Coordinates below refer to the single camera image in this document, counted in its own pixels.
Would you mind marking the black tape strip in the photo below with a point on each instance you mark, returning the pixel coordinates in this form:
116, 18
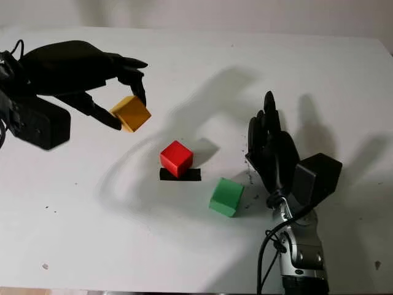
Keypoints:
193, 175

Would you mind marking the yellow wooden block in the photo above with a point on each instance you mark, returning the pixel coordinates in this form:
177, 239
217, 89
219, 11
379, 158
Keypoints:
132, 113

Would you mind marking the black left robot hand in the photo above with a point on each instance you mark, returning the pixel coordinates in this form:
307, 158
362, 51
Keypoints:
67, 67

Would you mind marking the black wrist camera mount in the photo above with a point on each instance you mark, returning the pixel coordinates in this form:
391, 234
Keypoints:
319, 178
43, 123

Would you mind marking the red wooden block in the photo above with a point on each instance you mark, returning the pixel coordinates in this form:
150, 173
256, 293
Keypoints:
175, 156

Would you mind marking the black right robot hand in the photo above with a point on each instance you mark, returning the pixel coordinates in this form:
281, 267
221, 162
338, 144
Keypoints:
273, 156

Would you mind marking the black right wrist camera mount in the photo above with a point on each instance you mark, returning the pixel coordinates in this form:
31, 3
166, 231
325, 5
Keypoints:
319, 178

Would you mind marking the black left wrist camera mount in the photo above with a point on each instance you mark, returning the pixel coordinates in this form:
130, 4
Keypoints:
43, 123

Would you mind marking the green wooden block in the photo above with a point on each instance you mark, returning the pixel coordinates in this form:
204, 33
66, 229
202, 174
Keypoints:
227, 196

